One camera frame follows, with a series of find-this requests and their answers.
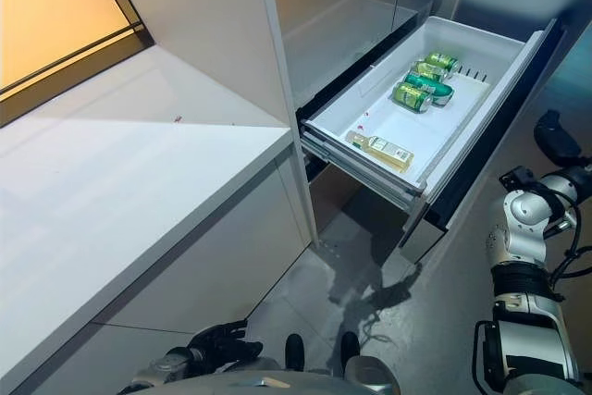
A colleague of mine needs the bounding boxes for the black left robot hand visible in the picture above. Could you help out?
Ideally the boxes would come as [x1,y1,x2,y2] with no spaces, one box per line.
[186,320,265,374]

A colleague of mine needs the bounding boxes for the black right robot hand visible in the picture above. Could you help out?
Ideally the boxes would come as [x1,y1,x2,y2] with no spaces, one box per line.
[533,108,584,166]

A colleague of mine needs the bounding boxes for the yellow juice bottle white cap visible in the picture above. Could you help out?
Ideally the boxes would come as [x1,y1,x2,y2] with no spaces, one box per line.
[345,130,414,175]

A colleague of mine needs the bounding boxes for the white fridge drawer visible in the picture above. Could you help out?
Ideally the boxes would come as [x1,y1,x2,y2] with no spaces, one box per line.
[297,15,569,267]

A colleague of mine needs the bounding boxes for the stainless steel fridge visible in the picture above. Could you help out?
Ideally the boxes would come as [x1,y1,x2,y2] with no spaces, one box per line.
[256,0,482,267]

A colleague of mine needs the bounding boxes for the grey robot torso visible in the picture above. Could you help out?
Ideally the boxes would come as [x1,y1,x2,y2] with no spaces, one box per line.
[156,353,400,395]

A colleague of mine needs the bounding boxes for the black left robot foot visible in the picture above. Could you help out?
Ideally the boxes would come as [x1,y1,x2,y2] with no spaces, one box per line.
[284,333,306,371]

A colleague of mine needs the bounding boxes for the black robot foot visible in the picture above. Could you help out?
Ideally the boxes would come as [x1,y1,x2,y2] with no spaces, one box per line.
[340,331,362,369]
[284,333,306,371]

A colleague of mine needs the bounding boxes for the black right robot foot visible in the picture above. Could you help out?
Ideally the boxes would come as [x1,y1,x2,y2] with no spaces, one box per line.
[340,331,362,369]

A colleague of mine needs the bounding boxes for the teal green drink can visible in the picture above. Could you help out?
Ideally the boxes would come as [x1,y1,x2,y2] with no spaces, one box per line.
[402,70,456,107]

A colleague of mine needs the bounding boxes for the tall white cabinet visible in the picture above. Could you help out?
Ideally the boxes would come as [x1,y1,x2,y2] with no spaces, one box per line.
[102,0,321,248]

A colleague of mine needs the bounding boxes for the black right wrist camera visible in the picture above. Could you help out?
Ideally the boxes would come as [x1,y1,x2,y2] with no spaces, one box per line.
[499,167,538,193]

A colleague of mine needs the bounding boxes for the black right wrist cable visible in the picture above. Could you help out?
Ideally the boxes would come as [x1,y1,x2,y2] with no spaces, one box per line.
[544,208,585,286]

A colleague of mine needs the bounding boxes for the amber window dark frame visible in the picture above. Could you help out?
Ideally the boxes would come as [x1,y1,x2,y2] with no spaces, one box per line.
[0,0,154,130]

